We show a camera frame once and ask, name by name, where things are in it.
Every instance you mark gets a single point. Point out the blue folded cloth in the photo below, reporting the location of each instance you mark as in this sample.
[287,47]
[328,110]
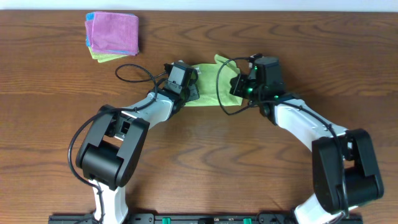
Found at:
[89,18]

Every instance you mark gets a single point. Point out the green microfiber cloth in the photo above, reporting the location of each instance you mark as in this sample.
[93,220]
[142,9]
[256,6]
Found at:
[207,73]

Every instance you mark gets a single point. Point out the pink folded cloth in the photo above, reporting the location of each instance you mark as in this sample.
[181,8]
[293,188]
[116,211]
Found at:
[113,32]

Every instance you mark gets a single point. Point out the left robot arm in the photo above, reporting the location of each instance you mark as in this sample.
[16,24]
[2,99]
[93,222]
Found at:
[112,147]

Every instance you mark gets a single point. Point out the green folded cloth in stack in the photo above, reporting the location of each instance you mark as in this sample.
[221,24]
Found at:
[101,57]

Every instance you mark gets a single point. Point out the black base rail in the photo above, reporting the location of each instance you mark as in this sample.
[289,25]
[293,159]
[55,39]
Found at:
[148,218]

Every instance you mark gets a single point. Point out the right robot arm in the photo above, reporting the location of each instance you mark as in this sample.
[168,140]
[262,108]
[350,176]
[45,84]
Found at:
[345,171]

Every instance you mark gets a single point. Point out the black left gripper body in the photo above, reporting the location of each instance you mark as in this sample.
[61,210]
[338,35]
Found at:
[191,93]

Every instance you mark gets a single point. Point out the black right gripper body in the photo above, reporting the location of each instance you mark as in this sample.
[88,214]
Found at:
[244,89]

